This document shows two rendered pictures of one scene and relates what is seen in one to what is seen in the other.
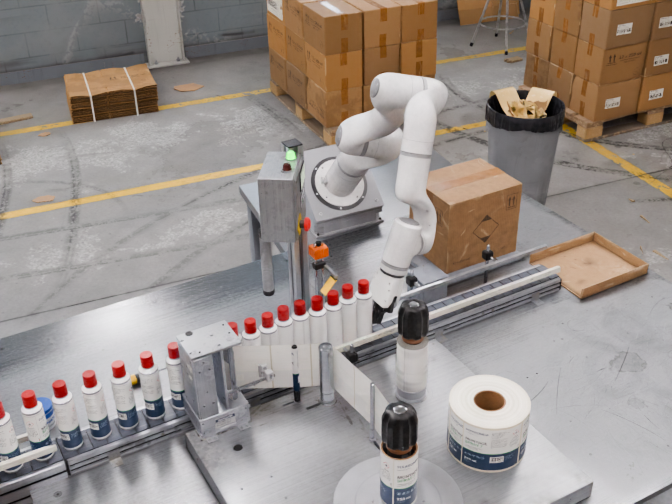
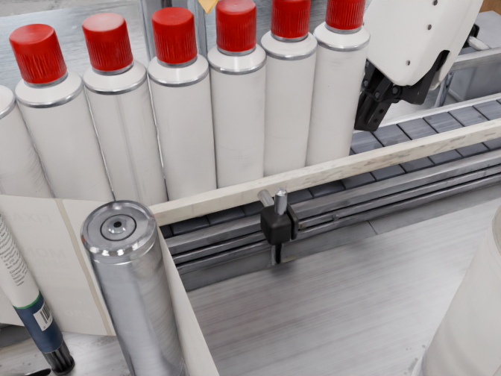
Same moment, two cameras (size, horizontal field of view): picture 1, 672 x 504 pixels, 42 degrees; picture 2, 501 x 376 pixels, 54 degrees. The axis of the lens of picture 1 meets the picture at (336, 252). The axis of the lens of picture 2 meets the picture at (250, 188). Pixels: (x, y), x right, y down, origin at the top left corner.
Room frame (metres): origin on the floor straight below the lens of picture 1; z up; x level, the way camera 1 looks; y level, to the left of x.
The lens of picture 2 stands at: (1.67, -0.06, 1.25)
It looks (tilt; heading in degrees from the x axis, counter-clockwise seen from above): 44 degrees down; 9
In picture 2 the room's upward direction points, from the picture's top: straight up
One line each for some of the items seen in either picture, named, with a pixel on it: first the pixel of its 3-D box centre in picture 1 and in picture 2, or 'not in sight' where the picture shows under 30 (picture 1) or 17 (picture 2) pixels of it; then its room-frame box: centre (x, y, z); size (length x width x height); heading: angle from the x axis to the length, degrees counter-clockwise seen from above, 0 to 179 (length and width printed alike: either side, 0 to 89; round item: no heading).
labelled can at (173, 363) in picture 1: (177, 375); not in sight; (1.82, 0.43, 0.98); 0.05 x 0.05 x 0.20
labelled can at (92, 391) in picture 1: (95, 404); not in sight; (1.71, 0.63, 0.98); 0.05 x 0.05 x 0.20
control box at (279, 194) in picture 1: (283, 196); not in sight; (2.08, 0.14, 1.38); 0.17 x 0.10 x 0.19; 174
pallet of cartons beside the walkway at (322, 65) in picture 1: (347, 51); not in sight; (6.08, -0.12, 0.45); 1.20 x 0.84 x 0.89; 23
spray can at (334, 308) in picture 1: (333, 321); (238, 110); (2.05, 0.01, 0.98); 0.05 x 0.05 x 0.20
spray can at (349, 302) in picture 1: (348, 315); (285, 96); (2.08, -0.03, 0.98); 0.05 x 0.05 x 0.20
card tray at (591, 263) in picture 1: (588, 263); not in sight; (2.53, -0.87, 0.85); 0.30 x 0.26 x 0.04; 119
